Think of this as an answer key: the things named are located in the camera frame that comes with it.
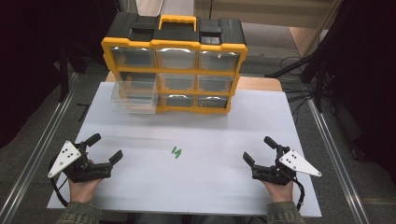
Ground person's right hand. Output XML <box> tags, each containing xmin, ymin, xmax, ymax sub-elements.
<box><xmin>262</xmin><ymin>178</ymin><xmax>294</xmax><ymax>204</ymax></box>

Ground left hand-held gripper black cable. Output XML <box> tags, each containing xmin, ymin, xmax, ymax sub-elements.
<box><xmin>49</xmin><ymin>154</ymin><xmax>70</xmax><ymax>208</ymax></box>

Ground black curtain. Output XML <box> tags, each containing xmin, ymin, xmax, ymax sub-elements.
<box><xmin>321</xmin><ymin>0</ymin><xmax>396</xmax><ymax>180</ymax></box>
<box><xmin>0</xmin><ymin>0</ymin><xmax>120</xmax><ymax>148</ymax></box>

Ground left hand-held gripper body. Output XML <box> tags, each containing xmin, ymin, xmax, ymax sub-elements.
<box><xmin>47</xmin><ymin>139</ymin><xmax>114</xmax><ymax>184</ymax></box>

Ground black floor cables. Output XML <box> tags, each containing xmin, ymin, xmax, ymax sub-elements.
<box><xmin>279</xmin><ymin>55</ymin><xmax>316</xmax><ymax>108</ymax></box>

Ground beige cabinet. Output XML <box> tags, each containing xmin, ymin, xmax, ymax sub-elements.
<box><xmin>192</xmin><ymin>0</ymin><xmax>344</xmax><ymax>31</ymax></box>

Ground clear plastic drawer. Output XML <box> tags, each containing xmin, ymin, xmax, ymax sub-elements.
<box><xmin>110</xmin><ymin>72</ymin><xmax>161</xmax><ymax>115</ymax></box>

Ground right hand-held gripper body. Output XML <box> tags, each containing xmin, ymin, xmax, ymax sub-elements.
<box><xmin>250</xmin><ymin>145</ymin><xmax>323</xmax><ymax>187</ymax></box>

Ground yellow black drawer organizer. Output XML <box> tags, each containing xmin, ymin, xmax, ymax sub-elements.
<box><xmin>101</xmin><ymin>14</ymin><xmax>249</xmax><ymax>115</ymax></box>

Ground person's left hand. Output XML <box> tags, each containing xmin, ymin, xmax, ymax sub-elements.
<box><xmin>68</xmin><ymin>159</ymin><xmax>104</xmax><ymax>204</ymax></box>

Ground metal floor rail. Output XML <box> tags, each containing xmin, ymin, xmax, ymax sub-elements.
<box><xmin>306</xmin><ymin>98</ymin><xmax>372</xmax><ymax>224</ymax></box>
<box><xmin>0</xmin><ymin>73</ymin><xmax>79</xmax><ymax>224</ymax></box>

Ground right hand-held gripper black cable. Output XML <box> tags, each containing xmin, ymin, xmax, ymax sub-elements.
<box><xmin>288</xmin><ymin>172</ymin><xmax>306</xmax><ymax>211</ymax></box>

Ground hand-held gripper black cable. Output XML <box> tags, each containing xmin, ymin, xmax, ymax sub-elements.
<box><xmin>49</xmin><ymin>154</ymin><xmax>70</xmax><ymax>208</ymax></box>
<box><xmin>288</xmin><ymin>172</ymin><xmax>306</xmax><ymax>211</ymax></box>

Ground set of closed clear drawers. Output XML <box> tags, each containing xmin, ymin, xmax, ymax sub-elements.
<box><xmin>111</xmin><ymin>46</ymin><xmax>241</xmax><ymax>109</ymax></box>

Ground white table board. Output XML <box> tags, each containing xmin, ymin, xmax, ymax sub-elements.
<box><xmin>46</xmin><ymin>81</ymin><xmax>322</xmax><ymax>218</ymax></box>

